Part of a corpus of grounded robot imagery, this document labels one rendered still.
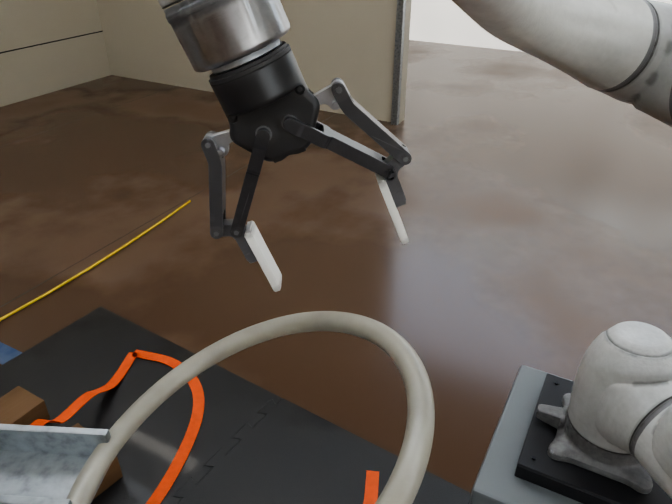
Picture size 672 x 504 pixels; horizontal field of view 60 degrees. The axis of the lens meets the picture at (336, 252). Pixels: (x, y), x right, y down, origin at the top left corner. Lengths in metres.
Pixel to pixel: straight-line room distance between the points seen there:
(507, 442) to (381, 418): 1.15
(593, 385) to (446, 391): 1.44
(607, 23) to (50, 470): 0.88
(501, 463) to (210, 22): 1.01
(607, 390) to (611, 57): 0.62
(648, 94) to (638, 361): 0.51
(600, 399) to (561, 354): 1.71
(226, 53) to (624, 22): 0.40
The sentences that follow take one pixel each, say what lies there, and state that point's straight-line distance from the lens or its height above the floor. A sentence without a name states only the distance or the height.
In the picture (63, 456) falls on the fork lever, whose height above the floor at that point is 1.08.
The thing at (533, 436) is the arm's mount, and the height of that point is 0.84.
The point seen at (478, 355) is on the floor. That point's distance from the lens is 2.72.
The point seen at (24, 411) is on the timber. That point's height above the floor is 0.11.
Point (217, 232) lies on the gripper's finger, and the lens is 0.56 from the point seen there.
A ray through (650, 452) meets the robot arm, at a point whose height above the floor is 1.00.
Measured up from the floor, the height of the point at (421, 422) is 1.28.
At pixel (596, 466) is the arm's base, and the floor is 0.85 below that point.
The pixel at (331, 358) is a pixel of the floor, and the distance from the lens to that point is 2.63.
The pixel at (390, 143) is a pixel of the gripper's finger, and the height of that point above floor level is 1.56.
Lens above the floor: 1.75
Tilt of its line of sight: 31 degrees down
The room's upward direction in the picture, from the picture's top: straight up
